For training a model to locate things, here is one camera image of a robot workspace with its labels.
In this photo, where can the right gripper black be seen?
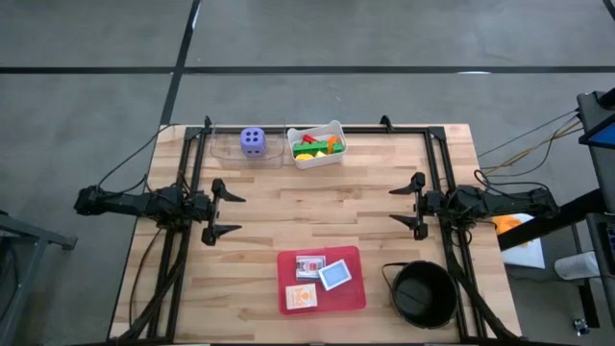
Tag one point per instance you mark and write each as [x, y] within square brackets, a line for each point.
[430, 207]

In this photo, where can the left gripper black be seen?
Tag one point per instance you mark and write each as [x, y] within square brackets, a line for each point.
[205, 211]

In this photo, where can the purple foam die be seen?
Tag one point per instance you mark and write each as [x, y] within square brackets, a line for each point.
[253, 142]

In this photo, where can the small green toy block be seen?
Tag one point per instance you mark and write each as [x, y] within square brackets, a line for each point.
[337, 146]

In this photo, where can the yellow toy piece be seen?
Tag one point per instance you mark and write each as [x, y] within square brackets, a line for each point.
[304, 156]

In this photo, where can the blue-backed card deck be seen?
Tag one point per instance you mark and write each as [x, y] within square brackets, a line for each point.
[335, 275]

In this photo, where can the orange toy block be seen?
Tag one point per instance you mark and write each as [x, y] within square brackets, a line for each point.
[332, 143]

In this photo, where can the white red-label card deck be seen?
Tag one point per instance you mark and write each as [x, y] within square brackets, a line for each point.
[310, 266]

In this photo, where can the yellow studded toy block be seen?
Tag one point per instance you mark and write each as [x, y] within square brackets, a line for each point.
[320, 154]

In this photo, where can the long green toy block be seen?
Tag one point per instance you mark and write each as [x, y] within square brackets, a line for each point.
[310, 149]

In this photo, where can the large red toy block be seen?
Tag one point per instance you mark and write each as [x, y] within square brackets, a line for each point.
[309, 139]

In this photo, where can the orange card deck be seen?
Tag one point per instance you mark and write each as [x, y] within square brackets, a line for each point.
[301, 296]

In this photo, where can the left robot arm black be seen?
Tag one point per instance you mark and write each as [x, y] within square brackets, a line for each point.
[125, 204]

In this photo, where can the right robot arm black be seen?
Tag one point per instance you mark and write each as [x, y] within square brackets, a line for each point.
[504, 202]

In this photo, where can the clear plastic bin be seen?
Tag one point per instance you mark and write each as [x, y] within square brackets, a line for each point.
[226, 154]

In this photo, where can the black bucket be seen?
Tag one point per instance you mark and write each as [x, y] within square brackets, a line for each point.
[425, 295]

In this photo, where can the orange object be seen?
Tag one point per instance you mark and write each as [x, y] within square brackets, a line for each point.
[507, 223]

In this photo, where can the pink translucent plastic bin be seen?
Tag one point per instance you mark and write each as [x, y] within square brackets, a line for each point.
[346, 298]

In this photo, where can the white paper sheet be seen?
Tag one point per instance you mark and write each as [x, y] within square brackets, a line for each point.
[526, 254]

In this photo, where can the black floor beam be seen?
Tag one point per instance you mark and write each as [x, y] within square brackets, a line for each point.
[552, 221]

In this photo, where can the paper towel roll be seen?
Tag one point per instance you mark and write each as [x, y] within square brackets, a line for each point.
[576, 265]

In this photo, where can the grey equipment cart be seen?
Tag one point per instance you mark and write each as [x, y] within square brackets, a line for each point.
[600, 158]

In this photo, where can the grey metal stand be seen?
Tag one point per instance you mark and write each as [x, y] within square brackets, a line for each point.
[24, 240]

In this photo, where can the black aluminium table frame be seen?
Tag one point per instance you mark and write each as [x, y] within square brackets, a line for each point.
[196, 163]

